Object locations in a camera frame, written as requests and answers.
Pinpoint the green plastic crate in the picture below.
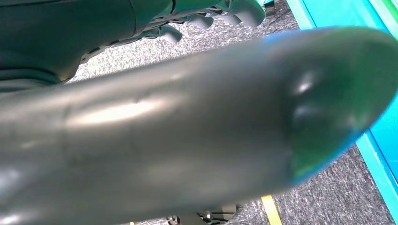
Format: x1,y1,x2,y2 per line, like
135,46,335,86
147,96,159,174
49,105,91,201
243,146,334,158
382,0,398,15

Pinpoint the workbench caster wheel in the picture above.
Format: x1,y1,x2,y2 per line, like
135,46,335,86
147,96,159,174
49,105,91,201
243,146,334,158
263,0,278,18

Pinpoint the low blue steel workbench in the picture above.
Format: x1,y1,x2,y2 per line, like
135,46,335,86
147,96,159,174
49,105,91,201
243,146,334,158
286,0,398,215

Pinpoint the yellow floor tape outline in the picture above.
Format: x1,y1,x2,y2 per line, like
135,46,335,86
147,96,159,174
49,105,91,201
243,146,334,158
261,195,283,225

